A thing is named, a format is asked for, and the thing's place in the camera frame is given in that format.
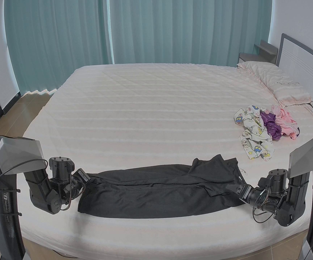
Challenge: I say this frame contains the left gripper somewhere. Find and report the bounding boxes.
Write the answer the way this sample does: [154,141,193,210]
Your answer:
[70,168,90,197]

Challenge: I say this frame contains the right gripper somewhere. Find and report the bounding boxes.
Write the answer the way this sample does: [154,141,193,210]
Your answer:
[225,183,269,207]

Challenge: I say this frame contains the black T-shirt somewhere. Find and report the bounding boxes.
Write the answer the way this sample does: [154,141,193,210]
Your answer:
[77,154,248,219]

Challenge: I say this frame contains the bed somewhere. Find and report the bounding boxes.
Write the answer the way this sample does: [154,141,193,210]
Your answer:
[18,33,313,251]

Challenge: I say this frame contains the white printed garment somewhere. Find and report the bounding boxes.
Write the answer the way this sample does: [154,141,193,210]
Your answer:
[234,105,276,162]

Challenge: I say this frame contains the purple garment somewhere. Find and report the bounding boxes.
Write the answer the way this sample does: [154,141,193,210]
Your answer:
[260,110,282,141]

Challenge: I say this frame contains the pink garment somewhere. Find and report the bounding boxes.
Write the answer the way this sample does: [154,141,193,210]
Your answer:
[271,104,301,140]

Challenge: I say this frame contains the cream pillow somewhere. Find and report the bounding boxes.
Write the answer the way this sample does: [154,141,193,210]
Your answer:
[236,61,313,107]

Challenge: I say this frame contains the grey bedside table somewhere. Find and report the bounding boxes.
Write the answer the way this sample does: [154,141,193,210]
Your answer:
[239,40,279,64]

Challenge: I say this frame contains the blue-green curtain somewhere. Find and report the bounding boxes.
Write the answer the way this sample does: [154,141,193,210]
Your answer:
[5,0,115,95]
[108,0,273,67]

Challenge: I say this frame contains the black cable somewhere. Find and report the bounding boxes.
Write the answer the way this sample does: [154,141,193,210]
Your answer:
[0,159,49,216]
[252,197,276,224]

